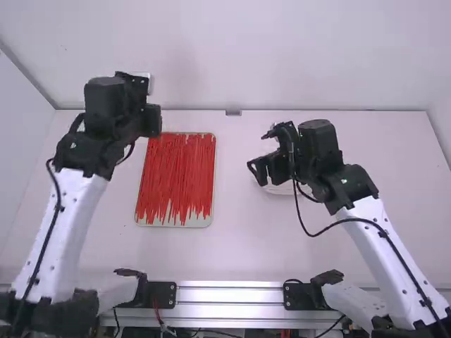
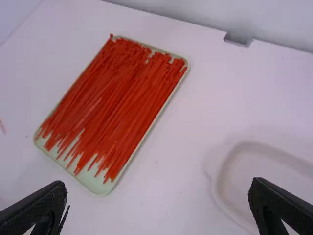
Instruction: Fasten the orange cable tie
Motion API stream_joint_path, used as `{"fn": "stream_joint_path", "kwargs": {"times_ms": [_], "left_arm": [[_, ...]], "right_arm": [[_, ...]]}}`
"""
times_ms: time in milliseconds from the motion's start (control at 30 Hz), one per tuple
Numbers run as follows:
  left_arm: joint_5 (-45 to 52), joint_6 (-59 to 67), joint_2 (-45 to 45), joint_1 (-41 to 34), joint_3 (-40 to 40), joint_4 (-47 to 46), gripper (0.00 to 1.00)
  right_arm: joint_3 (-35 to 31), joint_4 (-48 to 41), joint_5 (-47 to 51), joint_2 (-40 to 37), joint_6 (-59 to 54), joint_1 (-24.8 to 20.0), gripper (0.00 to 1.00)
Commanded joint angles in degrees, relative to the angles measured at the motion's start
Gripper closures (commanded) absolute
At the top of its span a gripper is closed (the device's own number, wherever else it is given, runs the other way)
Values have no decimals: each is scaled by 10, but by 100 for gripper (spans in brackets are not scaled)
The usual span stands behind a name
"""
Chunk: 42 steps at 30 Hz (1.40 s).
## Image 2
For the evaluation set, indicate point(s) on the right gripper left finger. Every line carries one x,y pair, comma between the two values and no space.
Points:
31,213

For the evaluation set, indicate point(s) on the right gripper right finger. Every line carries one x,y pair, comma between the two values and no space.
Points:
281,208

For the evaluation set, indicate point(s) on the white dish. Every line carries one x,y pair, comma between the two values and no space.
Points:
244,159

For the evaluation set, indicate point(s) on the pale tray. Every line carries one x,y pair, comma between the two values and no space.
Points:
97,186

